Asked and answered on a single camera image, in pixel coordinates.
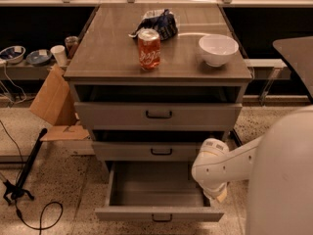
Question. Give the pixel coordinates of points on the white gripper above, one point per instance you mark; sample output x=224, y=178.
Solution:
x=215, y=190

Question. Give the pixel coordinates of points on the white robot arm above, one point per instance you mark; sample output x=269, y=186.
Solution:
x=279, y=169

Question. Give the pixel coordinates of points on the bottom grey drawer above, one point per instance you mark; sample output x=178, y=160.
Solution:
x=157, y=192

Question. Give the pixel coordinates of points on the grey drawer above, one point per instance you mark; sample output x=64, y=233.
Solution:
x=146, y=151
x=157, y=192
x=158, y=116

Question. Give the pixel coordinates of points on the middle grey drawer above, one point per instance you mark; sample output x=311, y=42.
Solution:
x=146, y=151

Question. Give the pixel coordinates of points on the grey drawer cabinet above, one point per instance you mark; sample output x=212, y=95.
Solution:
x=106, y=68

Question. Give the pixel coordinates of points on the top grey drawer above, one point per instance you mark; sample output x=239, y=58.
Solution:
x=158, y=116

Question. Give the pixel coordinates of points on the red soda can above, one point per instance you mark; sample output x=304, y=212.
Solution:
x=149, y=49

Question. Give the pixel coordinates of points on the white bowl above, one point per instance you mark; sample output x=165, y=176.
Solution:
x=217, y=50

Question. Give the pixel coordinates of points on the black table with legs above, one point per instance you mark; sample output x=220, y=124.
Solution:
x=297, y=54

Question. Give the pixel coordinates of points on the blue chip bag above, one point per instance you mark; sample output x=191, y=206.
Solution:
x=161, y=20

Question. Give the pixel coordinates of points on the cardboard box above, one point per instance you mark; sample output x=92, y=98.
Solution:
x=54, y=104

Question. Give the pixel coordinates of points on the black tripod stand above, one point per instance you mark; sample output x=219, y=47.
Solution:
x=15, y=191

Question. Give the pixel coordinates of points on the brown glass jar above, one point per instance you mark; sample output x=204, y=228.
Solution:
x=72, y=43

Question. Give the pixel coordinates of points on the white paper cup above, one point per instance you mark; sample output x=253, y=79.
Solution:
x=59, y=53

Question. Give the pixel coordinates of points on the blue bowl right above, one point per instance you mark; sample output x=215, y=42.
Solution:
x=39, y=58

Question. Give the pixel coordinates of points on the blue bowl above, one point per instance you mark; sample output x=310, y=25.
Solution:
x=13, y=54
x=39, y=58

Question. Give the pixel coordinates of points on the grey low shelf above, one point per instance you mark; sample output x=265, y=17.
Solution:
x=24, y=71

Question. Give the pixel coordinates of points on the blue bowl left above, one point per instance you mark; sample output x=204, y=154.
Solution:
x=13, y=54

